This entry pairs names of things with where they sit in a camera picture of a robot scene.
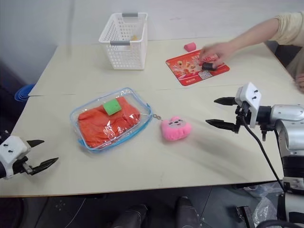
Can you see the small yellow item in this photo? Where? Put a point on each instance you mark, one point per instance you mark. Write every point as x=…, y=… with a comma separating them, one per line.
x=135, y=37

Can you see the small pink block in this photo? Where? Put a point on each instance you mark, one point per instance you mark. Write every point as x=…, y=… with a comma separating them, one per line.
x=190, y=46

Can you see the green foam block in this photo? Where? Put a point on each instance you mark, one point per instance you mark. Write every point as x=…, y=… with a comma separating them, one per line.
x=112, y=107

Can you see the white plastic basket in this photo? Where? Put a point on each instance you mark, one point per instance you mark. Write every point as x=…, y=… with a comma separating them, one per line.
x=123, y=55

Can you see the person's bare forearm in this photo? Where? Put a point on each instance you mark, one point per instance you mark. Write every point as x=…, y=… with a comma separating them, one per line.
x=254, y=35

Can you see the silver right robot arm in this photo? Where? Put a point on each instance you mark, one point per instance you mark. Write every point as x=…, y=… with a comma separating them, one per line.
x=289, y=116

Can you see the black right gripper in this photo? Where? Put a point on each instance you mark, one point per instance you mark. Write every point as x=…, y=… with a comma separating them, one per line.
x=243, y=114

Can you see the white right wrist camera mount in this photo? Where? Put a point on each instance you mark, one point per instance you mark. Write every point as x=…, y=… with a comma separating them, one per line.
x=250, y=95

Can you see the blue stacked bowls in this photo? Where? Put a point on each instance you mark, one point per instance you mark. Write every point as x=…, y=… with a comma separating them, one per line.
x=25, y=93

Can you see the crumpled clear plastic bag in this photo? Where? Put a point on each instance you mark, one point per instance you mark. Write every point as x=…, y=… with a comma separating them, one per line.
x=266, y=209

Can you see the red snack packet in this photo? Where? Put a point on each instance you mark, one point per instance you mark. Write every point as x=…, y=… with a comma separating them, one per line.
x=187, y=71

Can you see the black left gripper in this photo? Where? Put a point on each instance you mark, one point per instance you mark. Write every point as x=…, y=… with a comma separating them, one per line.
x=27, y=168

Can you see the person's cream shirt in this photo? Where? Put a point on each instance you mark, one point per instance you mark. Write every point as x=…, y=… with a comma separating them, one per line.
x=291, y=26

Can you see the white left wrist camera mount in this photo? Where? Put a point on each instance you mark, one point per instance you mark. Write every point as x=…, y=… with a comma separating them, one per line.
x=12, y=149

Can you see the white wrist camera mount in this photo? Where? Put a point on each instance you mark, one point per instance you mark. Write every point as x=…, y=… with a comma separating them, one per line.
x=12, y=149
x=250, y=95

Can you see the orange-red cloth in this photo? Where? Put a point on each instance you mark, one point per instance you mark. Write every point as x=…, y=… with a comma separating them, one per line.
x=95, y=126

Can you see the person's bare hand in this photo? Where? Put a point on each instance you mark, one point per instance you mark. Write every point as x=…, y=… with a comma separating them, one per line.
x=300, y=83
x=218, y=52

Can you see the dark rounded shape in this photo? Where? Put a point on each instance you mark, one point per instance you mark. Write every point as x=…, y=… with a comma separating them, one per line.
x=185, y=211
x=133, y=217

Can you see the clear pouch with orange cloth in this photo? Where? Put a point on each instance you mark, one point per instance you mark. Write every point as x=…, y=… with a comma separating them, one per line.
x=95, y=147

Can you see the small black box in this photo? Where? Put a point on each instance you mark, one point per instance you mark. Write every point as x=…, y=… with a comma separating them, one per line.
x=209, y=66

